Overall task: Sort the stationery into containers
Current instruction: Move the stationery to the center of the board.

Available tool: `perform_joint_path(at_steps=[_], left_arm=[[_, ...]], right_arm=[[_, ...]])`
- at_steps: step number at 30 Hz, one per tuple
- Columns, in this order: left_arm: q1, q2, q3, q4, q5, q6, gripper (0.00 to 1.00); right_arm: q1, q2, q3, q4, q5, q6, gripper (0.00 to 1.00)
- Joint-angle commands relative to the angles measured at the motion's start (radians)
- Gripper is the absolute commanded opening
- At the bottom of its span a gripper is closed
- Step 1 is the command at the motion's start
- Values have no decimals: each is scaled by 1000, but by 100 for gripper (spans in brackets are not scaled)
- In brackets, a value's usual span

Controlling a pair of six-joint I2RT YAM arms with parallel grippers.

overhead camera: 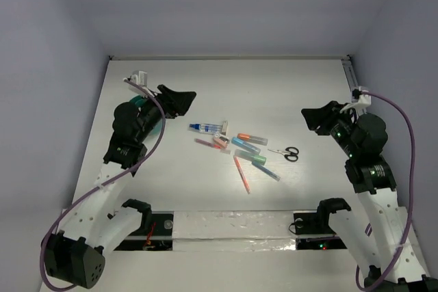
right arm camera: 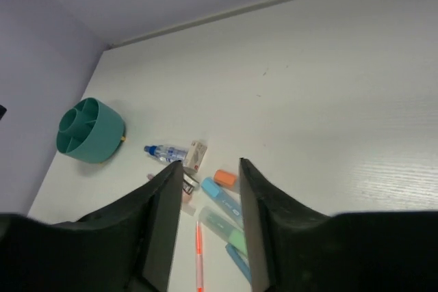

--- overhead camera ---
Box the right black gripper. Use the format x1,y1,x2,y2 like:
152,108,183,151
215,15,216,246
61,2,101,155
300,100,361,157

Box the green round pen holder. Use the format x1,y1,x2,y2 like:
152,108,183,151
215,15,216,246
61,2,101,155
129,95,162,137

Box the blue cap spray bottle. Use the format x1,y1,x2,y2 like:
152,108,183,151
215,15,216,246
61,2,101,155
189,123,222,135

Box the pink gel pen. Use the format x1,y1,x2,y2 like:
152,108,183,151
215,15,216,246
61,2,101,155
194,138,231,155

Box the white beige eraser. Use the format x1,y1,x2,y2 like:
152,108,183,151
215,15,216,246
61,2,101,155
221,120,229,135

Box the pink pencil sharpener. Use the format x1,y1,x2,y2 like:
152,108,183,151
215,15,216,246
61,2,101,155
213,133,229,149

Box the green highlighter marker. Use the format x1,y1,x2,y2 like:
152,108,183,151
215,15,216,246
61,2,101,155
234,150,266,165

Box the blue gel pen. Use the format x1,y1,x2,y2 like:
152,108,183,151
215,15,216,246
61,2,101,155
252,162,281,181

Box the orange highlighter marker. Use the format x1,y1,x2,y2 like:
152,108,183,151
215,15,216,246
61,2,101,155
237,133,268,146

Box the blue highlighter marker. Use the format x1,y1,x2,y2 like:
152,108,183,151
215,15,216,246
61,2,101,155
231,137,261,155

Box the orange red pen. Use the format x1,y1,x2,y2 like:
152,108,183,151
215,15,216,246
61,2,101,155
233,156,250,194

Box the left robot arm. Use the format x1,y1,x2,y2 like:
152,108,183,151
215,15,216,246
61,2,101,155
39,79,196,291

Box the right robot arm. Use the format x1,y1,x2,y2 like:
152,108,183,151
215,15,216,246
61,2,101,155
293,101,437,291

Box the white foil front panel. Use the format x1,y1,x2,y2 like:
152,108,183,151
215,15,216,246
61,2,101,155
172,211,296,252

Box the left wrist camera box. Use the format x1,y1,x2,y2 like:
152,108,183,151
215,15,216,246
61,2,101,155
123,70,148,94

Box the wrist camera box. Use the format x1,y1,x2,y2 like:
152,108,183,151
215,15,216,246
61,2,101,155
123,70,148,94
340,86,372,113

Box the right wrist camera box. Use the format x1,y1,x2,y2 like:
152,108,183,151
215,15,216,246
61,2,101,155
340,86,372,113

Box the black handled scissors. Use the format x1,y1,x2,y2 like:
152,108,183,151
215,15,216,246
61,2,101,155
269,146,299,162

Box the metal side rail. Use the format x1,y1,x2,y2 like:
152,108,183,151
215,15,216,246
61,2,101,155
341,55,369,115

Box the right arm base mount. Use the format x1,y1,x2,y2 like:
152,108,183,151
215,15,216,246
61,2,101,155
288,212,346,251

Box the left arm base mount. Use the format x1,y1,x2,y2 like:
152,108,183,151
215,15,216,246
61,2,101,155
116,212,174,251

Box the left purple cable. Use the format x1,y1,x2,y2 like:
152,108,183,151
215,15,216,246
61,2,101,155
39,79,167,289

